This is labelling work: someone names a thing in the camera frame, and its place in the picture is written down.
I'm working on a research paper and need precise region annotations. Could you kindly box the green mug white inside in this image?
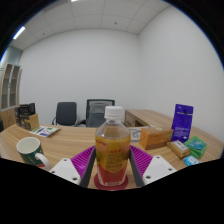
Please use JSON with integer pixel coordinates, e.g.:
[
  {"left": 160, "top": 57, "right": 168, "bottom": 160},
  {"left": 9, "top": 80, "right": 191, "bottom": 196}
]
[{"left": 16, "top": 136, "right": 52, "bottom": 171}]

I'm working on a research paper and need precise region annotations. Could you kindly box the small tan box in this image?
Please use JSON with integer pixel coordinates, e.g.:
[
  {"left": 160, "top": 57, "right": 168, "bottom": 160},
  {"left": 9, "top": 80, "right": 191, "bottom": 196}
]
[{"left": 166, "top": 139, "right": 192, "bottom": 159}]

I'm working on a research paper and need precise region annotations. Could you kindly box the white paper sheet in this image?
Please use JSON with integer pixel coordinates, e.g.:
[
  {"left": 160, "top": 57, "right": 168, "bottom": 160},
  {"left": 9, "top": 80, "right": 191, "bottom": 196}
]
[{"left": 128, "top": 125, "right": 151, "bottom": 143}]

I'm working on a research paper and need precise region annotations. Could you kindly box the green packet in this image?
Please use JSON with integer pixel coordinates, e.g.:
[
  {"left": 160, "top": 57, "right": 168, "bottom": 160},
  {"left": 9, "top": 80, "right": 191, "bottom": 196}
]
[{"left": 183, "top": 135, "right": 208, "bottom": 160}]

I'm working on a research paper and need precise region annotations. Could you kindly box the square ceiling light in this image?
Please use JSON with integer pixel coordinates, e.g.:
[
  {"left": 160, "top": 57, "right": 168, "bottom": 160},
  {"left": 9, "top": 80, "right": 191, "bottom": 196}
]
[{"left": 12, "top": 26, "right": 26, "bottom": 41}]

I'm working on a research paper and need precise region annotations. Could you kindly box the black mesh office chair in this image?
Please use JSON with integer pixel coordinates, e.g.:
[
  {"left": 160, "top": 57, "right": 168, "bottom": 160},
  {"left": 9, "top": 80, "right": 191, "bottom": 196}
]
[{"left": 74, "top": 98, "right": 116, "bottom": 128}]

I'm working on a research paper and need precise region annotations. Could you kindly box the purple pouch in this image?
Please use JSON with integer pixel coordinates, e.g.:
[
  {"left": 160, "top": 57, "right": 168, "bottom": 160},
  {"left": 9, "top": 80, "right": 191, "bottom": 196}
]
[{"left": 170, "top": 103, "right": 195, "bottom": 144}]

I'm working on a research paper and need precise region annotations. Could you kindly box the brown cardboard box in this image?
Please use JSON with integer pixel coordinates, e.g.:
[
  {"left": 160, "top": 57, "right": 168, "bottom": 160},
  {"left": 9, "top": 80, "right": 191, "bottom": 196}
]
[{"left": 20, "top": 113, "right": 41, "bottom": 132}]

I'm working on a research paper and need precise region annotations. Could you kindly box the white leaflet green blue print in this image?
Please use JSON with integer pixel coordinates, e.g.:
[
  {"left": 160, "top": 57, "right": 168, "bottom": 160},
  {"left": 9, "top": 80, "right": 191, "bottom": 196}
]
[{"left": 29, "top": 125, "right": 61, "bottom": 138}]

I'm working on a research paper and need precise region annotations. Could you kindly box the dark grey padded chair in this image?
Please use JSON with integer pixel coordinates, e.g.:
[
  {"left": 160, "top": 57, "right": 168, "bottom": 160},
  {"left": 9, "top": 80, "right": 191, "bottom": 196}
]
[{"left": 51, "top": 101, "right": 78, "bottom": 127}]

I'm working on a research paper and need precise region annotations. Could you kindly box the wooden side desk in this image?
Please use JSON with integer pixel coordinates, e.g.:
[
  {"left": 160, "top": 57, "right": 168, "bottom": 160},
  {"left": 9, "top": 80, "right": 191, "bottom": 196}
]
[{"left": 124, "top": 109, "right": 174, "bottom": 129}]

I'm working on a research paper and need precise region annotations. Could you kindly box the dark brown printed box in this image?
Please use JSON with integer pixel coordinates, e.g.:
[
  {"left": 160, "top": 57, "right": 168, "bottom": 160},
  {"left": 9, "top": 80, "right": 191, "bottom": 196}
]
[{"left": 13, "top": 106, "right": 22, "bottom": 127}]

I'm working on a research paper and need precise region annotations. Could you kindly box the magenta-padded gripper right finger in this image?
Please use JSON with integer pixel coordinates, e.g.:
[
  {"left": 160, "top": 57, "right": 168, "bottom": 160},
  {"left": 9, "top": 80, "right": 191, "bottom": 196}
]
[{"left": 128, "top": 144, "right": 178, "bottom": 189}]

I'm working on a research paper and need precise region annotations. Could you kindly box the orange box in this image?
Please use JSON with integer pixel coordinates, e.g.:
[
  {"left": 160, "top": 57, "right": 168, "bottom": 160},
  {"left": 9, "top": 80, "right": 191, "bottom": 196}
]
[{"left": 138, "top": 127, "right": 174, "bottom": 151}]

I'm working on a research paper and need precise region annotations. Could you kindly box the wooden shelf unit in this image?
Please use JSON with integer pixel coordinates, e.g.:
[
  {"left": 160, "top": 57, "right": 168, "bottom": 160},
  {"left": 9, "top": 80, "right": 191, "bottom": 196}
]
[{"left": 0, "top": 63, "right": 24, "bottom": 129}]

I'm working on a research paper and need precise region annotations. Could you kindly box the small blue packet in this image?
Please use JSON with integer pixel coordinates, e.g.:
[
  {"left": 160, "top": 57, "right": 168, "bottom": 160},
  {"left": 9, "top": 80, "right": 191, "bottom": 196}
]
[{"left": 183, "top": 155, "right": 201, "bottom": 167}]

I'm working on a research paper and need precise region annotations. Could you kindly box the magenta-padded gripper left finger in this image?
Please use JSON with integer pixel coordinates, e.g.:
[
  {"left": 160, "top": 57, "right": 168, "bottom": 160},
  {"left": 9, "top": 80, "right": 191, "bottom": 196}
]
[{"left": 49, "top": 145, "right": 98, "bottom": 189}]

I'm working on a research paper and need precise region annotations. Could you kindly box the black box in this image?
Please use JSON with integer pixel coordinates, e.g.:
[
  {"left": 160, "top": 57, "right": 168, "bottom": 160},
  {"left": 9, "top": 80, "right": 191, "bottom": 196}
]
[{"left": 18, "top": 102, "right": 36, "bottom": 118}]

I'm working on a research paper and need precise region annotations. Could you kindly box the orange drink bottle white cap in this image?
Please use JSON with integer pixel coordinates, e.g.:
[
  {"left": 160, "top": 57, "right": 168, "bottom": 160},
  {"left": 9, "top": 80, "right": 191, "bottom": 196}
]
[{"left": 95, "top": 105, "right": 132, "bottom": 187}]

